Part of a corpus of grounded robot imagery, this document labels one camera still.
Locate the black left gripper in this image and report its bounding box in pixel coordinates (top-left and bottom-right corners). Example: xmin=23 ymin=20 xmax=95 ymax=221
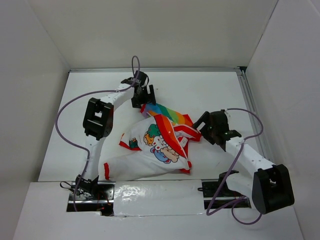
xmin=131 ymin=84 xmax=156 ymax=109

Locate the rainbow white red kids jacket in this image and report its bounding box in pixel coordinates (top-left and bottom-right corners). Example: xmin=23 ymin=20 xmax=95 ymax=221
xmin=103 ymin=103 xmax=202 ymax=182

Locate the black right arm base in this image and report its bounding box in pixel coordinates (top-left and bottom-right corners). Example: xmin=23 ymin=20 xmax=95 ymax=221
xmin=197 ymin=169 xmax=252 ymax=209

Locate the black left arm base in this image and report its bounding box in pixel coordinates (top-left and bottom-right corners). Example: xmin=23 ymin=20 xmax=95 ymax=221
xmin=59 ymin=179 xmax=115 ymax=217

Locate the silver taped front panel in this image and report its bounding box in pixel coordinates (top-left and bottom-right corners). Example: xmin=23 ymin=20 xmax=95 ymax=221
xmin=113 ymin=180 xmax=205 ymax=217

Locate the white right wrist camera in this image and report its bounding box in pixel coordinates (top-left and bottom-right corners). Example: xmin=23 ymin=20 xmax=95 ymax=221
xmin=224 ymin=109 xmax=231 ymax=120

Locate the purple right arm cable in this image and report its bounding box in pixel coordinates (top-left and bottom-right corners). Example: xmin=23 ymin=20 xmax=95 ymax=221
xmin=206 ymin=107 xmax=265 ymax=226

